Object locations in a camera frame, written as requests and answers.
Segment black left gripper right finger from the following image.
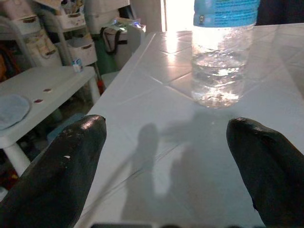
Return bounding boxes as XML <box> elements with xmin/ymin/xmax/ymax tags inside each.
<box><xmin>226</xmin><ymin>117</ymin><xmax>304</xmax><ymax>228</ymax></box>

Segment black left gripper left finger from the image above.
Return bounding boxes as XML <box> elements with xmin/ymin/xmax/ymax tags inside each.
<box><xmin>0</xmin><ymin>114</ymin><xmax>107</xmax><ymax>228</ymax></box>

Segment light blue round cloth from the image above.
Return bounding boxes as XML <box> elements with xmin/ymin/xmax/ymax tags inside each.
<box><xmin>0</xmin><ymin>94</ymin><xmax>31</xmax><ymax>131</ymax></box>

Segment white plastic side table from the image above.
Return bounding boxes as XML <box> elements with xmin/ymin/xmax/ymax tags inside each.
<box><xmin>0</xmin><ymin>66</ymin><xmax>101</xmax><ymax>178</ymax></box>

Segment small blue white carton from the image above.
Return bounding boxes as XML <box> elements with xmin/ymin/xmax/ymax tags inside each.
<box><xmin>72</xmin><ymin>58</ymin><xmax>84</xmax><ymax>73</ymax></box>

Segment clear water bottle blue label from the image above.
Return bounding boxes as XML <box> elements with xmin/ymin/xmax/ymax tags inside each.
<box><xmin>191</xmin><ymin>0</ymin><xmax>259</xmax><ymax>109</ymax></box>

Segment white tiered storage cart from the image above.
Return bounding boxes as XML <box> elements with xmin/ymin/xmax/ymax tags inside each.
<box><xmin>0</xmin><ymin>14</ymin><xmax>63</xmax><ymax>69</ymax></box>
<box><xmin>39</xmin><ymin>9</ymin><xmax>98</xmax><ymax>67</ymax></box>

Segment white plastic bin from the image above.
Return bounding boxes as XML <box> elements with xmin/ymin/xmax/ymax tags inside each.
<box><xmin>84</xmin><ymin>0</ymin><xmax>131</xmax><ymax>34</ymax></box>

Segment white bag black straps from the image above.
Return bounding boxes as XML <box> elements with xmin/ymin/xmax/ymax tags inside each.
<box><xmin>100</xmin><ymin>25</ymin><xmax>133</xmax><ymax>57</ymax></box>

